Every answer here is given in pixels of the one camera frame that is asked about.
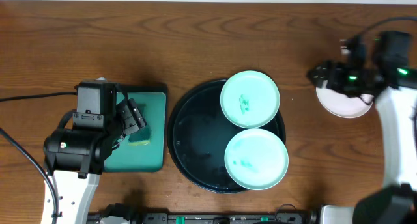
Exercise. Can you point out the near mint green plate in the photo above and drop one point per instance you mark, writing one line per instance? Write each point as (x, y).
(256, 159)

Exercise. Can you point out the mint green plate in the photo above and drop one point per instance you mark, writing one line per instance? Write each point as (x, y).
(256, 159)
(250, 99)

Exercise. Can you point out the green scrubbing sponge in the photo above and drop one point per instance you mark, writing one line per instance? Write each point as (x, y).
(141, 137)

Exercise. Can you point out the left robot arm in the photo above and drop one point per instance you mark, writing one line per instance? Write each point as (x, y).
(76, 151)

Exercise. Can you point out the far mint green plate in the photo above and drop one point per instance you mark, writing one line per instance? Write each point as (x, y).
(250, 99)

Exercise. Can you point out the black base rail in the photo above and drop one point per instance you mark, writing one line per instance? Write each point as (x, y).
(119, 213)

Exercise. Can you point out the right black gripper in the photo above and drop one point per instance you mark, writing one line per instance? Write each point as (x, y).
(326, 76)

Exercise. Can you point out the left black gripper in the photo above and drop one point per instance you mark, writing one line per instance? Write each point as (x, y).
(131, 116)

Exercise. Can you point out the white plate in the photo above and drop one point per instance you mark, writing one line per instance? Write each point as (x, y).
(343, 106)

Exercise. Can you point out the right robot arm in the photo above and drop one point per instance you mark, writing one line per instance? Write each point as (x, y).
(393, 87)

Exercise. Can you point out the round black serving tray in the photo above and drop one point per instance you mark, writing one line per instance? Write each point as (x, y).
(197, 137)

